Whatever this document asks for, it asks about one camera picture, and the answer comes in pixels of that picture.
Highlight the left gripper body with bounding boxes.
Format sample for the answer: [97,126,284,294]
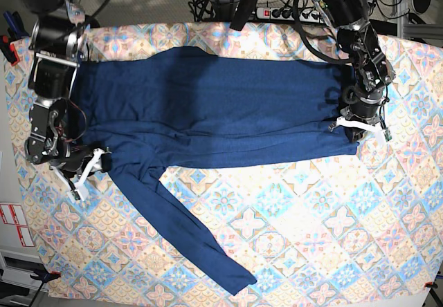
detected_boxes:
[341,85,386,124]

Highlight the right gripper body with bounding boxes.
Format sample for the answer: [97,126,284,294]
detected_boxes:
[48,147,101,179]

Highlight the blue long-sleeve T-shirt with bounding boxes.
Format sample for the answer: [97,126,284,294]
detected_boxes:
[72,47,357,295]

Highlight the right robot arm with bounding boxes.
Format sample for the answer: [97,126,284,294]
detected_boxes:
[24,0,107,202]

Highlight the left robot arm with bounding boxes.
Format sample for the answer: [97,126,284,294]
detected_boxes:
[293,0,395,145]

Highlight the red white labels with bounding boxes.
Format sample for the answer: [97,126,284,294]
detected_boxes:
[1,203,35,248]

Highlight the patterned tile tablecloth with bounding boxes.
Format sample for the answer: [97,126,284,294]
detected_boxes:
[1,36,442,306]

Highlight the blue clamp bottom-left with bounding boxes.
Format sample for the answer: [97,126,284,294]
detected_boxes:
[30,270,61,283]

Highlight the white power strip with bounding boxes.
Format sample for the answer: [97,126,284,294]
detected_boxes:
[255,7,323,24]

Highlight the red black clamp top-left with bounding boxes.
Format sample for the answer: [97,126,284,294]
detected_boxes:
[1,35,19,66]

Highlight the red clamp bottom-right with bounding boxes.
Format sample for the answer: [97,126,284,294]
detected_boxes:
[424,282,438,289]

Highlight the black strap under mount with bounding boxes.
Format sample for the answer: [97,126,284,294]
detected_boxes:
[229,0,257,32]

